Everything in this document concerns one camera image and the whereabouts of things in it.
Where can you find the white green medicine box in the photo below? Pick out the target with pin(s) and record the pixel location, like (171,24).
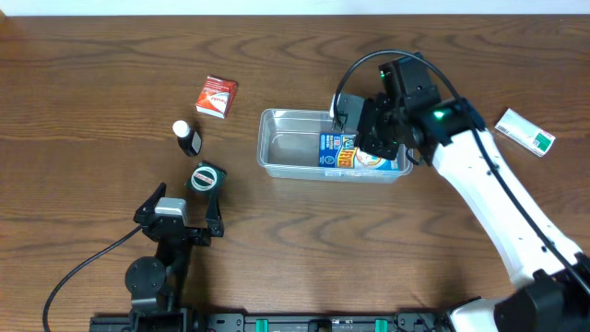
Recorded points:
(525,133)

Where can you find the blue Kool Fever box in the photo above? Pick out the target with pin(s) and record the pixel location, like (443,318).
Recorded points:
(338,151)

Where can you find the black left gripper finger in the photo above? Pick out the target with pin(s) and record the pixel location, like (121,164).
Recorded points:
(147,210)
(213,216)

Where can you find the green ointment box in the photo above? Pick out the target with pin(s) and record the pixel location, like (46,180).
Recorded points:
(206,178)

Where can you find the black mounting rail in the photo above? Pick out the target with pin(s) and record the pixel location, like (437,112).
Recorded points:
(401,322)

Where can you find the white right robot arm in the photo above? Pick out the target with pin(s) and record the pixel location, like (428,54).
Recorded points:
(549,271)

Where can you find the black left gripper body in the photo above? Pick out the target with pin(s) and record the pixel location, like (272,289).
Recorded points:
(195,237)

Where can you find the clear plastic container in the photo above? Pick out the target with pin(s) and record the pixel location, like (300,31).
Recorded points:
(288,148)

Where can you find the red Panadol box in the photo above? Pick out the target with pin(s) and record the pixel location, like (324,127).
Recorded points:
(216,97)

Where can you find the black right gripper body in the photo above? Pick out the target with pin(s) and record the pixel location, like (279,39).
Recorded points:
(392,131)

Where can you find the dark syrup bottle white cap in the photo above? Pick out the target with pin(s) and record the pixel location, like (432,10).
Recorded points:
(189,141)

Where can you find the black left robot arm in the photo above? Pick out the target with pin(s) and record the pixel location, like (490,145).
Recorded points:
(156,282)

